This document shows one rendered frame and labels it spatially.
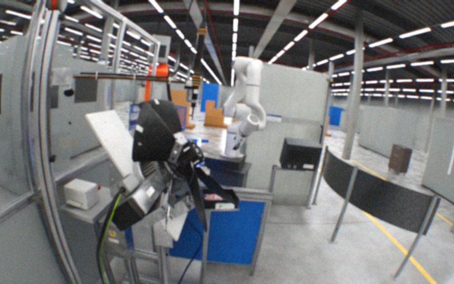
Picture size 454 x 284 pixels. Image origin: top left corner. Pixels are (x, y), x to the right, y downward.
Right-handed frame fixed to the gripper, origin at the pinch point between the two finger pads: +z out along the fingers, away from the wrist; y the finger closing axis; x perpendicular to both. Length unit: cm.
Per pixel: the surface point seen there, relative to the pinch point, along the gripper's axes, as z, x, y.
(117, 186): -50, 58, -71
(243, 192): 6.1, -12.7, -34.1
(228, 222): 27, -12, -52
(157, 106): -41, 56, -23
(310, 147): -36, -41, -11
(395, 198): -34, -157, -28
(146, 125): -62, 54, -50
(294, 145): -33.4, -29.4, -11.0
